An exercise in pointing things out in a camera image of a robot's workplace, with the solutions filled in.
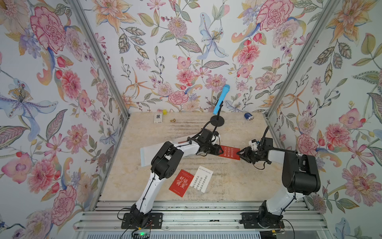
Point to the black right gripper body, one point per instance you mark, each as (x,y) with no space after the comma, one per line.
(256,154)

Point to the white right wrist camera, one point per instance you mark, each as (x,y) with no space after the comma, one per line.
(254,145)

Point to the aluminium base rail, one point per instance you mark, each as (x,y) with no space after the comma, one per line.
(208,216)

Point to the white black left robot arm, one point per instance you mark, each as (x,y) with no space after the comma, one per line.
(166,161)

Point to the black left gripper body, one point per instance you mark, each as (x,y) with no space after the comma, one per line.
(207,146)

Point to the red card pink characters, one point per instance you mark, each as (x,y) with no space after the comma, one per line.
(181,183)

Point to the white playing card box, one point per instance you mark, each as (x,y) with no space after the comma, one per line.
(158,118)

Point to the aluminium corner post left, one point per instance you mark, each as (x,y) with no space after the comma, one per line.
(91,38)

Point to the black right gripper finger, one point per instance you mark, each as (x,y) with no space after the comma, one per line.
(246,152)
(250,159)

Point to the aluminium corner post right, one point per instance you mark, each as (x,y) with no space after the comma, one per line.
(319,26)

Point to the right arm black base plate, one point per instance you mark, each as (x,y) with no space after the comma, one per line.
(257,221)

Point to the small blue cylinder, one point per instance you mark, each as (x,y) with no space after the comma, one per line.
(248,116)

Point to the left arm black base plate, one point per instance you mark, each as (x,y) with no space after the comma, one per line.
(149,221)

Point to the aluminium corner post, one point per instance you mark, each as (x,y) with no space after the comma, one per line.
(91,38)
(319,26)

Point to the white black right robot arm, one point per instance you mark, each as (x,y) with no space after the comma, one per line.
(300,178)

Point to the red money card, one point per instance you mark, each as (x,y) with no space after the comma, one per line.
(230,152)

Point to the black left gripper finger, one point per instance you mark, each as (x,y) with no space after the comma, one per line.
(215,152)
(217,146)

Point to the white card black text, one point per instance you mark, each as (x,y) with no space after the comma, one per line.
(201,179)

